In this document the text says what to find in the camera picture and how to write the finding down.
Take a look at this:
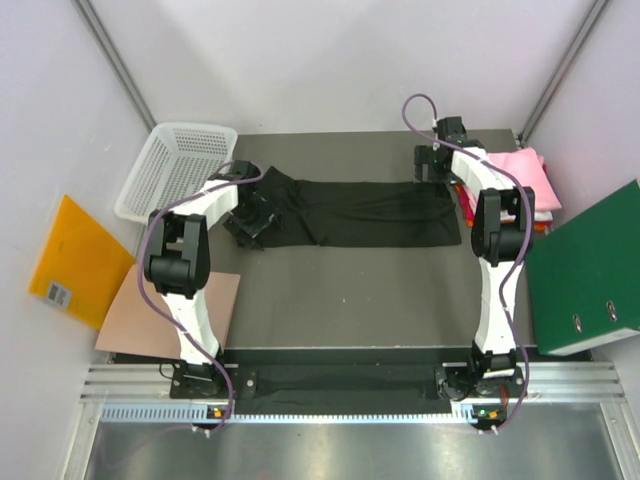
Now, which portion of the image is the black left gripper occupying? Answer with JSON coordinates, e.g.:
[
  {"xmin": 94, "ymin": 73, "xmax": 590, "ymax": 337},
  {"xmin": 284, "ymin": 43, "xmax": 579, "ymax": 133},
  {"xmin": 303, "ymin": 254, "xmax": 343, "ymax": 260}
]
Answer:
[{"xmin": 223, "ymin": 193, "xmax": 281, "ymax": 249}]

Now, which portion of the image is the black printed t-shirt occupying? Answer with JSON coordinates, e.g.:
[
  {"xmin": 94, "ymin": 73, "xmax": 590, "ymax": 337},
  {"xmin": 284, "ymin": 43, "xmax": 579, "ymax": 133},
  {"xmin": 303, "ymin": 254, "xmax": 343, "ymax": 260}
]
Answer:
[{"xmin": 256, "ymin": 167, "xmax": 461, "ymax": 248}]

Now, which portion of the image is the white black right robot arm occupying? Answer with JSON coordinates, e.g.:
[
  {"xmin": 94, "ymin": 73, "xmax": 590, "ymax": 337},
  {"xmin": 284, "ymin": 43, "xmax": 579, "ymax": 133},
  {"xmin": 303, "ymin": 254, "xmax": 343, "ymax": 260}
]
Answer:
[{"xmin": 414, "ymin": 117, "xmax": 535, "ymax": 396}]

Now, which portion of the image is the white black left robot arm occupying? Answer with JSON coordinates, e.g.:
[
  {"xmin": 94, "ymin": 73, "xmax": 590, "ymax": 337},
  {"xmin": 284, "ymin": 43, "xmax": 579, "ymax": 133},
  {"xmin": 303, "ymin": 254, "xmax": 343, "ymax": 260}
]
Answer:
[{"xmin": 137, "ymin": 160, "xmax": 278, "ymax": 397}]

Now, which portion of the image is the magenta folded t-shirt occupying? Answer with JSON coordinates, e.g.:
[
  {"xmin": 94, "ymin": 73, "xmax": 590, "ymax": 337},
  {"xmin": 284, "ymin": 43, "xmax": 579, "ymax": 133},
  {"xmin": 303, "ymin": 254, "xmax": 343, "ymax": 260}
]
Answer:
[{"xmin": 455, "ymin": 185, "xmax": 474, "ymax": 227}]

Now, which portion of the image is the light pink folded t-shirt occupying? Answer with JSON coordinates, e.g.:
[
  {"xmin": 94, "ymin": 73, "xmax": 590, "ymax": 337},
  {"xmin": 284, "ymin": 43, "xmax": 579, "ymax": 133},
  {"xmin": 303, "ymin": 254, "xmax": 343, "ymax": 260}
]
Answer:
[{"xmin": 488, "ymin": 147, "xmax": 562, "ymax": 213}]

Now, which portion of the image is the white perforated plastic basket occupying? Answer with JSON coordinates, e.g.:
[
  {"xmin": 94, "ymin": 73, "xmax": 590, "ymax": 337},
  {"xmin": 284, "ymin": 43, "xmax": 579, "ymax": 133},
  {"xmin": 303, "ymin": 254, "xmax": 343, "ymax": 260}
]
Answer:
[{"xmin": 114, "ymin": 122, "xmax": 238, "ymax": 224}]

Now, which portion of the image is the white folded t-shirt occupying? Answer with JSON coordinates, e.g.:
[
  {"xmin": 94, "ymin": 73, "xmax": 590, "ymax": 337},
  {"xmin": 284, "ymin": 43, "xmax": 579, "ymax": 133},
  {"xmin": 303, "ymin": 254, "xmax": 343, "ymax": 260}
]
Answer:
[{"xmin": 501, "ymin": 211, "xmax": 553, "ymax": 224}]

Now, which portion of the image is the orange folded t-shirt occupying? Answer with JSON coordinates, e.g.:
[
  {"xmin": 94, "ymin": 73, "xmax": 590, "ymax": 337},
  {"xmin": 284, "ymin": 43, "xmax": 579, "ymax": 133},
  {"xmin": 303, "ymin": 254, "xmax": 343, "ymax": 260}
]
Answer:
[{"xmin": 465, "ymin": 195, "xmax": 552, "ymax": 232}]

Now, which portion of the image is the pink cardboard sheet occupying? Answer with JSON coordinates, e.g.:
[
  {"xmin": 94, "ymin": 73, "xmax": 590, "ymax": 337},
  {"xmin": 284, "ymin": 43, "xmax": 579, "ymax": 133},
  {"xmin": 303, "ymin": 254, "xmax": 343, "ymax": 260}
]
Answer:
[{"xmin": 95, "ymin": 265, "xmax": 241, "ymax": 359}]

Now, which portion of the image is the orange padded envelope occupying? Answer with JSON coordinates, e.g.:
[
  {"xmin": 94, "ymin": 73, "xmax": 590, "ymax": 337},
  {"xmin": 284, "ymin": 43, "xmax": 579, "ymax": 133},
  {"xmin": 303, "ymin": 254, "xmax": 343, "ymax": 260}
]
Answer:
[{"xmin": 29, "ymin": 195, "xmax": 134, "ymax": 330}]

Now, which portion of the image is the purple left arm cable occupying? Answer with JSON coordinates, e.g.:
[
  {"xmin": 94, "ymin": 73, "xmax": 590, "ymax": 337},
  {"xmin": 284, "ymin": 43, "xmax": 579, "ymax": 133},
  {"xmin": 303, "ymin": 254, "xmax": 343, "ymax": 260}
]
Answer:
[{"xmin": 137, "ymin": 159, "xmax": 264, "ymax": 434}]

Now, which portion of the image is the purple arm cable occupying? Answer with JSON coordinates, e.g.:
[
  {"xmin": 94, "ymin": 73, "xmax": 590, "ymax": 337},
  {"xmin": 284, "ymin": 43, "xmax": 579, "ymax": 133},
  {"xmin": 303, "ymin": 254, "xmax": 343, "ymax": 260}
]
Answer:
[
  {"xmin": 402, "ymin": 93, "xmax": 535, "ymax": 435},
  {"xmin": 137, "ymin": 159, "xmax": 264, "ymax": 434}
]

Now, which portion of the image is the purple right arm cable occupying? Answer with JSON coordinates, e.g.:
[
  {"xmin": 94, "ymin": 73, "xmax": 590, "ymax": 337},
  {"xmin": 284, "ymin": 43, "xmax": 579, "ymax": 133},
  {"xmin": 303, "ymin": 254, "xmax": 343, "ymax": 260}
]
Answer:
[{"xmin": 402, "ymin": 93, "xmax": 535, "ymax": 435}]

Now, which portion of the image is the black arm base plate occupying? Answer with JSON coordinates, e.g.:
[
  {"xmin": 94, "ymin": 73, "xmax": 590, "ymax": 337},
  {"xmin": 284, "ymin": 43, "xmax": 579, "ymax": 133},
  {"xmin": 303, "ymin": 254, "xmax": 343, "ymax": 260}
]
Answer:
[{"xmin": 170, "ymin": 347, "xmax": 524, "ymax": 414}]

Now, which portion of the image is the green ring binder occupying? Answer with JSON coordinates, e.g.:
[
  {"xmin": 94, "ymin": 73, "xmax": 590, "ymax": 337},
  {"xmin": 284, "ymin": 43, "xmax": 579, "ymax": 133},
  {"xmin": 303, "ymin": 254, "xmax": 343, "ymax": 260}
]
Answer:
[{"xmin": 525, "ymin": 180, "xmax": 639, "ymax": 356}]

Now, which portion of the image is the grey slotted cable duct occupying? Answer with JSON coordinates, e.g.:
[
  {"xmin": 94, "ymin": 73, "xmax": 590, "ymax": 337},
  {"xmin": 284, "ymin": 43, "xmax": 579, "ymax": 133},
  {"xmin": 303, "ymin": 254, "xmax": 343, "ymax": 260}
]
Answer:
[{"xmin": 100, "ymin": 403, "xmax": 498, "ymax": 425}]

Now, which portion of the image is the aluminium rail frame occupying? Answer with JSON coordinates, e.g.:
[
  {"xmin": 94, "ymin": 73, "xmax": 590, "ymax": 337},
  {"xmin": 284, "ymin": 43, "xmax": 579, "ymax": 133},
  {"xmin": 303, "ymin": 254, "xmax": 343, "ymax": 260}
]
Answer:
[{"xmin": 61, "ymin": 349, "xmax": 639, "ymax": 479}]

